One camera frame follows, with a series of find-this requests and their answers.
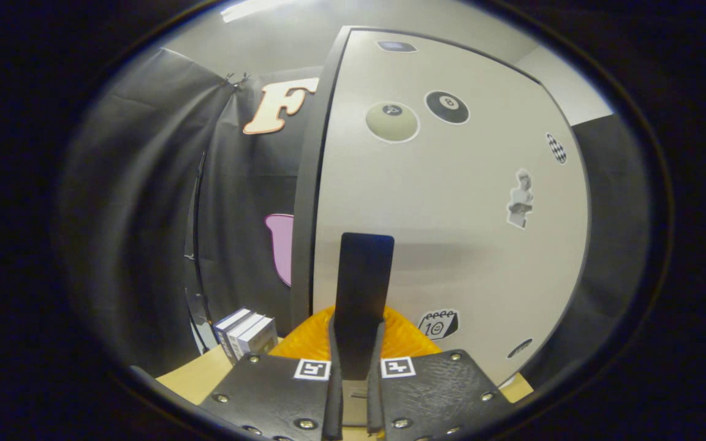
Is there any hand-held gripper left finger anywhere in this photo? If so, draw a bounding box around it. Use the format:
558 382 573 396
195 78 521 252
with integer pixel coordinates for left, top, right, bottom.
197 306 344 441

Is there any dark grey cabinet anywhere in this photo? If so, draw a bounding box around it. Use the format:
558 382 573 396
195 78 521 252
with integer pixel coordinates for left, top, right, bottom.
290 26 354 334

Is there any grey cabinet door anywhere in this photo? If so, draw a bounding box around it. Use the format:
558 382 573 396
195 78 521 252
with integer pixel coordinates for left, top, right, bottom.
311 29 591 388

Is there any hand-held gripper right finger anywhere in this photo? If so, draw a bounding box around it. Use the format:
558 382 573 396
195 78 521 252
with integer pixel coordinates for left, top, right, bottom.
366 306 516 441

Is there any black backdrop cloth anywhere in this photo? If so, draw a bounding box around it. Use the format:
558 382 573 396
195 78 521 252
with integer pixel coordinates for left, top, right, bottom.
53 48 654 380

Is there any black door handle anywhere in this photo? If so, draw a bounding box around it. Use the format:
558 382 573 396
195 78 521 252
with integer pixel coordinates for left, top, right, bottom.
333 232 395 382

